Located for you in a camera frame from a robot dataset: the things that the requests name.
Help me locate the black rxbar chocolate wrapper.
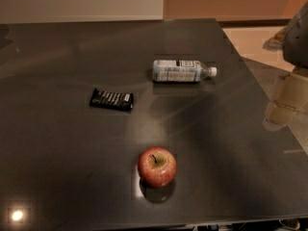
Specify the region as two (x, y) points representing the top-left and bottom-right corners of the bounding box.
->
(90, 89), (134, 111)

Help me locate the clear plastic water bottle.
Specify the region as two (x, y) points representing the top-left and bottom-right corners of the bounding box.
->
(152, 60), (218, 83)

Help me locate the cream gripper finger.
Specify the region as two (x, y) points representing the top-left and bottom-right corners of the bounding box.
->
(264, 66), (308, 126)

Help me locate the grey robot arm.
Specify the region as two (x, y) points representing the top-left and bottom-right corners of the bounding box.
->
(263, 2), (308, 131)

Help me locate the red apple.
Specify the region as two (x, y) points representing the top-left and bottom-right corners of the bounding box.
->
(138, 146), (177, 189)

